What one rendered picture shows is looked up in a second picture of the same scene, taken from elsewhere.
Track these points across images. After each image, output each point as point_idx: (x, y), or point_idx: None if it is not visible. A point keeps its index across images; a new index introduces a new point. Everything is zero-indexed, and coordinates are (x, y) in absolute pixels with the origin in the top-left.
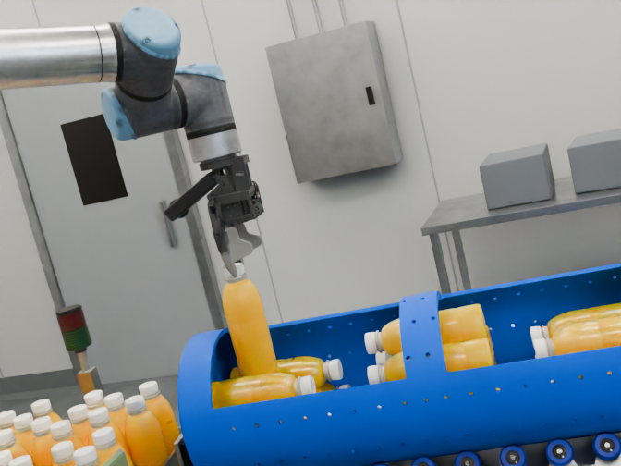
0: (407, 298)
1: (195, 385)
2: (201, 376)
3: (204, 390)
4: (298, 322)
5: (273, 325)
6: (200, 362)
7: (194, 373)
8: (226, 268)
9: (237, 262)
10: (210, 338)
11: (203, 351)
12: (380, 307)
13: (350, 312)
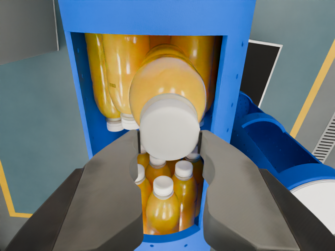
0: (160, 247)
1: (63, 6)
2: (69, 18)
3: (64, 22)
4: (212, 131)
5: (217, 99)
6: (81, 12)
7: (70, 3)
8: (126, 133)
9: (198, 142)
10: (131, 20)
11: (98, 15)
12: (201, 209)
13: (204, 186)
